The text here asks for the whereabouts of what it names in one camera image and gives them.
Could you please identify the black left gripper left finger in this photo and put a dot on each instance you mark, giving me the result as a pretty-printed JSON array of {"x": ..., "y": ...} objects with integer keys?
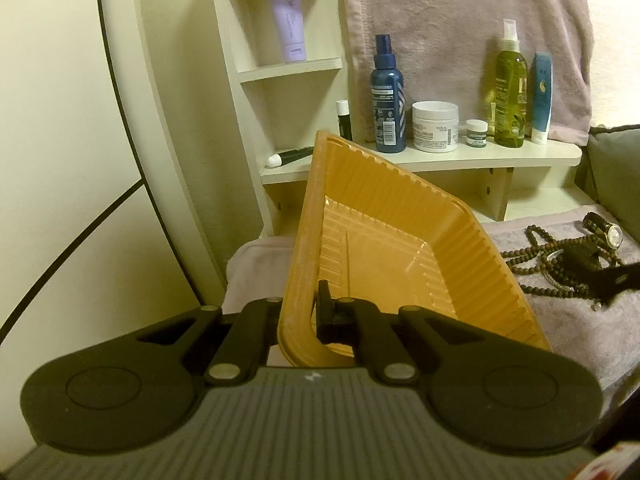
[{"x": 135, "y": 389}]

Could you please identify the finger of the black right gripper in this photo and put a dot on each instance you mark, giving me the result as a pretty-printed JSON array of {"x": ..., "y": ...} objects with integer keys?
[{"x": 608, "y": 283}]

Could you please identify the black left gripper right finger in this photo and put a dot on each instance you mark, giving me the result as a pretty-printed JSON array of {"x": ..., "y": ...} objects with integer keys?
[{"x": 488, "y": 390}]

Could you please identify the orange plastic tray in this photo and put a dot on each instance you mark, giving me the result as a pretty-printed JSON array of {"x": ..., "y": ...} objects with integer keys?
[{"x": 374, "y": 231}]

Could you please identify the black strap wristwatch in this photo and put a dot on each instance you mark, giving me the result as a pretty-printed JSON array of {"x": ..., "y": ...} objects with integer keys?
[{"x": 610, "y": 232}]

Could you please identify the mauve towel on surface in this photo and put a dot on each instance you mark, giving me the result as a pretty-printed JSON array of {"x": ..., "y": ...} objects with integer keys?
[{"x": 604, "y": 341}]

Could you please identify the grey cushion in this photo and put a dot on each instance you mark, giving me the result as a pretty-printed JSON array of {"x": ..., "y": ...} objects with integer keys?
[{"x": 609, "y": 173}]

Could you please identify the blue white tube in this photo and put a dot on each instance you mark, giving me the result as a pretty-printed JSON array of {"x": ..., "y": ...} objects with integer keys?
[{"x": 543, "y": 97}]

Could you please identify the small green-label jar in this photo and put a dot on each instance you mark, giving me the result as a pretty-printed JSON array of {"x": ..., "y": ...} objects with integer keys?
[{"x": 476, "y": 131}]

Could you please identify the green oil spray bottle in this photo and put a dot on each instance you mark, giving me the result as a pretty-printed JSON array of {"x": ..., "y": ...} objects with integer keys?
[{"x": 510, "y": 89}]

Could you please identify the white cream jar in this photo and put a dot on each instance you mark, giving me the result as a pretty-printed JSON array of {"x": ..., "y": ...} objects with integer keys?
[{"x": 435, "y": 126}]

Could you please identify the black white pen applicator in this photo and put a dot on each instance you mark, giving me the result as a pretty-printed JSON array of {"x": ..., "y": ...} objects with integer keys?
[{"x": 284, "y": 158}]

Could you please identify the blue spray bottle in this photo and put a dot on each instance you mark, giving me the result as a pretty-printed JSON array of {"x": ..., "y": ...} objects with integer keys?
[{"x": 388, "y": 98}]

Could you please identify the black white lip balm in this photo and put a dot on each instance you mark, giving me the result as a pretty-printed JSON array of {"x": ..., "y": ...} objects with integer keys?
[{"x": 343, "y": 117}]

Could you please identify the hanging mauve towel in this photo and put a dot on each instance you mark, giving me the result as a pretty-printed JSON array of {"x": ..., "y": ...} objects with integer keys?
[{"x": 447, "y": 49}]

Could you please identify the white wooden shelf unit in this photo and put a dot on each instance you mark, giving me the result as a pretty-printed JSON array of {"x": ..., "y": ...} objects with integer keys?
[{"x": 279, "y": 106}]

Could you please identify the purple cosmetic tube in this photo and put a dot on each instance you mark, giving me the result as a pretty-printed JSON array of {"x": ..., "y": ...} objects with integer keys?
[{"x": 288, "y": 17}]

